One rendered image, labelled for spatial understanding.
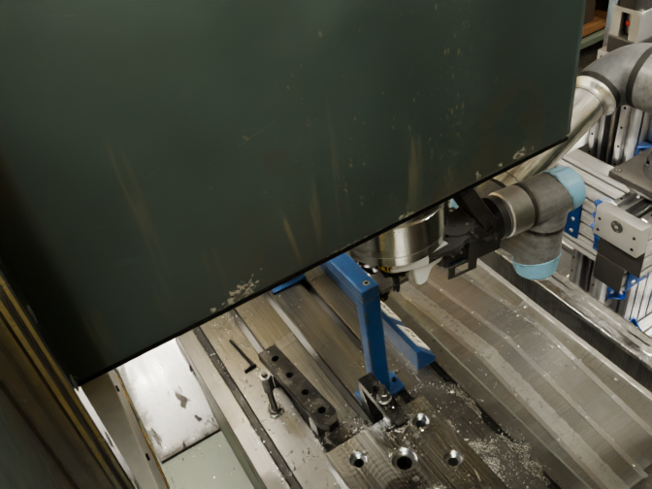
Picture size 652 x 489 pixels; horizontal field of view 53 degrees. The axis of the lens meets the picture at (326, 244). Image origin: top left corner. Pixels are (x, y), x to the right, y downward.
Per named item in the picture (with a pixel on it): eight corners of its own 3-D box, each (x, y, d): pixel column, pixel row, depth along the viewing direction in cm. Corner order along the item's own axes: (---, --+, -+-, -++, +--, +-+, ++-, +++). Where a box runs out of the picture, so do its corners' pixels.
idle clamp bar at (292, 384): (280, 360, 155) (274, 342, 150) (346, 433, 137) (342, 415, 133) (262, 372, 153) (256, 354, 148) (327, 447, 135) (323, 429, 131)
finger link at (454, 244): (437, 269, 93) (476, 240, 97) (437, 261, 92) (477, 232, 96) (411, 254, 96) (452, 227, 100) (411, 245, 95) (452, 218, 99)
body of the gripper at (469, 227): (445, 282, 99) (509, 254, 103) (447, 238, 94) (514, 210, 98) (417, 255, 105) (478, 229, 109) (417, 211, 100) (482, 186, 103)
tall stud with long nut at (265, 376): (277, 403, 145) (266, 365, 137) (283, 411, 143) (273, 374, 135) (267, 408, 144) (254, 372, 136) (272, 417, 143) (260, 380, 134)
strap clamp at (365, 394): (374, 403, 142) (368, 358, 132) (411, 446, 133) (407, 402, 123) (362, 410, 141) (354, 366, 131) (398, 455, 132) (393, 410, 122)
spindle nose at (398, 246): (315, 223, 97) (303, 154, 89) (408, 183, 101) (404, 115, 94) (370, 286, 85) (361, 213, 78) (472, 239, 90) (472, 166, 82)
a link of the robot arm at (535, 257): (516, 241, 122) (522, 191, 115) (568, 270, 115) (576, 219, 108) (487, 259, 119) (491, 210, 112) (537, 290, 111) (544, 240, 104)
